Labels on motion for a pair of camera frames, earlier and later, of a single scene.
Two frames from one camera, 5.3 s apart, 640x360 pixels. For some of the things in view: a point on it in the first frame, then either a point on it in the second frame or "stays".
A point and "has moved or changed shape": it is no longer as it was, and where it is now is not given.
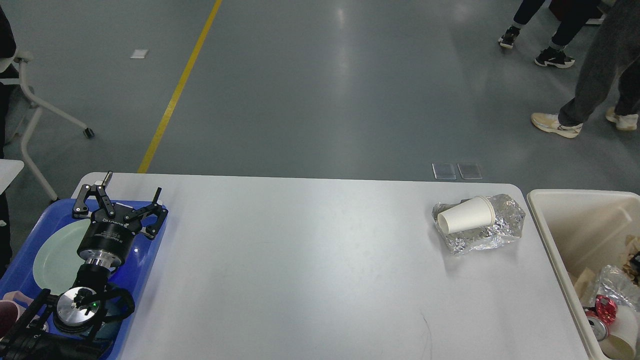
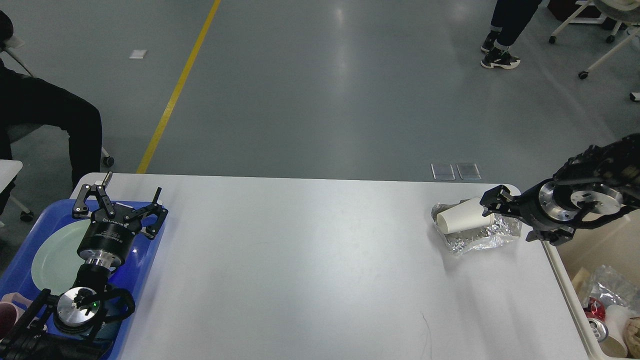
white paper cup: x=622 y=338 has moved or changed shape
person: x=571 y=15 to x=509 y=19
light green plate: x=57 y=262 stays
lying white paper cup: x=478 y=212 stays
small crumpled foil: x=510 y=217 stays
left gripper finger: x=80 y=210 stays
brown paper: x=632 y=247 to x=632 y=337
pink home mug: x=10 y=311 stays
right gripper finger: x=635 y=261 to x=499 y=199
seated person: x=8 y=73 to x=26 y=101
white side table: x=9 y=169 stays
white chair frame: x=24 y=57 to x=19 y=131
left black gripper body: x=108 y=240 stays
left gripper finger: x=153 y=208 stays
